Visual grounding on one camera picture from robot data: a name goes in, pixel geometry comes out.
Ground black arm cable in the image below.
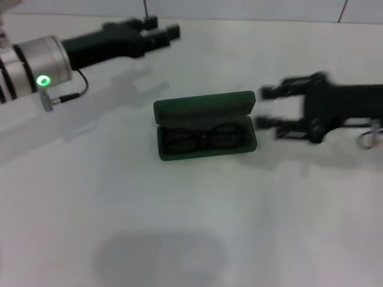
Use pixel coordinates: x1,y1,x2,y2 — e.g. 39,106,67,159
43,70,90,113
357,119,383,150

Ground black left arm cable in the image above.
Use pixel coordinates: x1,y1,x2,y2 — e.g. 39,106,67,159
43,70,90,113

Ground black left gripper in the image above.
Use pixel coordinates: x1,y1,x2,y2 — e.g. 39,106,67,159
61,16,181,71

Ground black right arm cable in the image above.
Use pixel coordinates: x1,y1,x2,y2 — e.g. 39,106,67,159
357,119,383,150

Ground green glasses case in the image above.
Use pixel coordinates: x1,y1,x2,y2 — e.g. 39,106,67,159
153,90,259,162

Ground black glasses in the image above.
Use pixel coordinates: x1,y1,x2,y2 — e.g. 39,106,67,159
163,122,245,155

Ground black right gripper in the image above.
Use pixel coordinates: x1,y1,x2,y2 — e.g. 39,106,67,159
256,71,383,144

